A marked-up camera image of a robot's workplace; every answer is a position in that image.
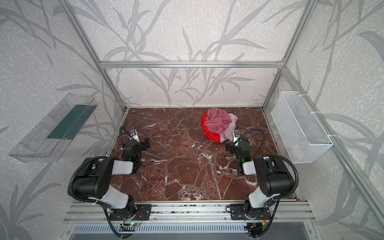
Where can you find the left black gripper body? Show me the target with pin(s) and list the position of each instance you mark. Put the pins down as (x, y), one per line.
(134, 144)

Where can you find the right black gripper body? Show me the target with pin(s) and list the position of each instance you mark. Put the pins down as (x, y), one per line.
(240, 145)

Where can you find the red cloth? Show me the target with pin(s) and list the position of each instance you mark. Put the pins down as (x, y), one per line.
(212, 136)

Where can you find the dusty pink ribbed cloth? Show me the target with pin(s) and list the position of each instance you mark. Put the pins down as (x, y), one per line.
(217, 120)

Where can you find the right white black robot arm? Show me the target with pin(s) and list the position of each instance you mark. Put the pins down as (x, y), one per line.
(273, 177)

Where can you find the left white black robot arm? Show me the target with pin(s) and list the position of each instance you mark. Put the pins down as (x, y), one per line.
(91, 182)

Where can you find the light lilac cloth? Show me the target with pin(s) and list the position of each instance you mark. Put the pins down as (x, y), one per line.
(228, 133)

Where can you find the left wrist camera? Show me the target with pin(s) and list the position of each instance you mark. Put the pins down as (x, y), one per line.
(134, 135)

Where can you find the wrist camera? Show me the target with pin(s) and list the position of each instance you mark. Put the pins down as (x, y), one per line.
(134, 135)
(237, 135)

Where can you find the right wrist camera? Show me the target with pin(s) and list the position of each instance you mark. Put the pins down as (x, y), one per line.
(237, 135)

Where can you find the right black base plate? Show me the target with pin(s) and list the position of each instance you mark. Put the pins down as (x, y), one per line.
(245, 212)

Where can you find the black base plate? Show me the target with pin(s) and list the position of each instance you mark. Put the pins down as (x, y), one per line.
(140, 212)
(245, 212)

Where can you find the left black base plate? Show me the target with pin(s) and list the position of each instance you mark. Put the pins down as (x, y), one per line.
(140, 212)

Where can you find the white wire mesh basket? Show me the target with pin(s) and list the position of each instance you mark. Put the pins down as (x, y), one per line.
(302, 134)

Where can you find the aluminium mounting rail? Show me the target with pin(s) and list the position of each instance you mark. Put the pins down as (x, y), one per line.
(189, 212)

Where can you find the clear plastic wall bin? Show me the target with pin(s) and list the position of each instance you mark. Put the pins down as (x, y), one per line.
(50, 138)

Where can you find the aluminium cage frame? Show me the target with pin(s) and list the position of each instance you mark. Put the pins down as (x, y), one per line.
(356, 174)

